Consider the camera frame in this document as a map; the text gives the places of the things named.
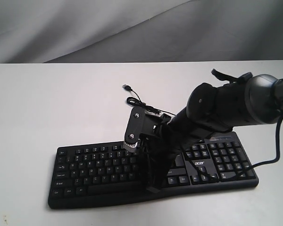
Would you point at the black Acer keyboard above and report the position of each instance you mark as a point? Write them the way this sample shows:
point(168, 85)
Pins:
point(105, 174)

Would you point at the grey backdrop cloth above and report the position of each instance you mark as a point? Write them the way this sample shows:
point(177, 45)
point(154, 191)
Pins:
point(123, 31)

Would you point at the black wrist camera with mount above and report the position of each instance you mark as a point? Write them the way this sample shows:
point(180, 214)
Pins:
point(141, 126)

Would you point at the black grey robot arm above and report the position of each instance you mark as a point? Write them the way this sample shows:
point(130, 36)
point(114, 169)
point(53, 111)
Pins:
point(244, 101)

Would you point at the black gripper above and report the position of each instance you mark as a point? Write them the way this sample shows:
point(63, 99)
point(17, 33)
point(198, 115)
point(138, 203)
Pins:
point(158, 148)

